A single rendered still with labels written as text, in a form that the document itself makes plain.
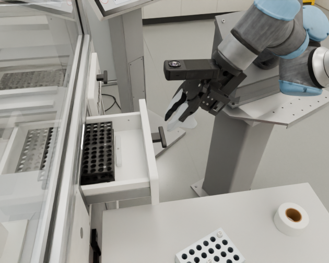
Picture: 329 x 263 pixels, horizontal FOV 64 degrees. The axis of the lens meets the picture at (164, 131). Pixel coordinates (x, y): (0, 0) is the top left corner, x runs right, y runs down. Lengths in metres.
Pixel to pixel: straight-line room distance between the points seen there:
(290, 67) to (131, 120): 0.49
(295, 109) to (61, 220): 0.90
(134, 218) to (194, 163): 1.15
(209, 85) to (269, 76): 0.51
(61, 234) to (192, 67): 0.38
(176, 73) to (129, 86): 1.15
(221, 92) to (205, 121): 1.53
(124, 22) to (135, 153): 0.91
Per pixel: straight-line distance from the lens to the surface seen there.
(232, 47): 0.55
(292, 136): 2.20
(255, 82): 1.04
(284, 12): 0.55
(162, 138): 0.67
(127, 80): 1.66
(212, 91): 0.58
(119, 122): 0.78
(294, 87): 0.86
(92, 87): 0.84
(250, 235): 0.72
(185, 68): 0.55
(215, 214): 0.72
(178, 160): 1.82
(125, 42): 1.54
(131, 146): 0.76
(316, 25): 0.93
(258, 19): 0.55
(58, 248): 0.45
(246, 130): 1.13
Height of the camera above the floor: 1.38
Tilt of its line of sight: 43 degrees down
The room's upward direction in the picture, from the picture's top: straight up
